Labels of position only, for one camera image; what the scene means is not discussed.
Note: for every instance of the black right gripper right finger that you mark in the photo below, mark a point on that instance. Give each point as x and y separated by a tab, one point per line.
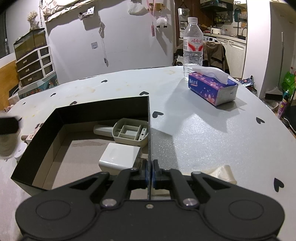
173	181

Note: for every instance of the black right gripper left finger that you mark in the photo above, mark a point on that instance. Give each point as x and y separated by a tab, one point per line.
123	184

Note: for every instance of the white square plastic box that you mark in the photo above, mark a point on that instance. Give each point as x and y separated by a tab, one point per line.
118	157

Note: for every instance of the grey plastic tray holder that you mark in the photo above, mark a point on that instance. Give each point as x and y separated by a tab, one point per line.
126	131

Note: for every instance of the black cardboard storage box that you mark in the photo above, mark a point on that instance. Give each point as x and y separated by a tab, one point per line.
32	170

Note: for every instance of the cream tape piece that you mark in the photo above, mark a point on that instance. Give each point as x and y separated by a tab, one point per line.
223	173

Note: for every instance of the white drawer cabinet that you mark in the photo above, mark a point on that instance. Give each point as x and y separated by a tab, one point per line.
35	66

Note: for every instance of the glass terrarium tank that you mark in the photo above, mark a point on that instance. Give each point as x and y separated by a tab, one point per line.
34	39

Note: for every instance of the purple tissue pack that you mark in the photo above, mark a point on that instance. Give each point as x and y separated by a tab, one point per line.
212	84

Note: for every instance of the dried flower bouquet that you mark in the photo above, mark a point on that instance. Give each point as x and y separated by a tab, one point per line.
34	24

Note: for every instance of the purple spray can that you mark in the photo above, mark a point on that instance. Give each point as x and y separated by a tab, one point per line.
283	104

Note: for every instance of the brown jacket on chair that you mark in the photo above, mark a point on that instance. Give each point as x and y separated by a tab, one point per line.
214	55

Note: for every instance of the clear plastic water bottle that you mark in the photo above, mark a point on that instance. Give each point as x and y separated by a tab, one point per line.
192	46

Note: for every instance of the green shopping bag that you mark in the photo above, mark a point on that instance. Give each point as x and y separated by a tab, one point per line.
288	83

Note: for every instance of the white fluffy sheep toy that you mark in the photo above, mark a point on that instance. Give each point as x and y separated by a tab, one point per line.
161	22

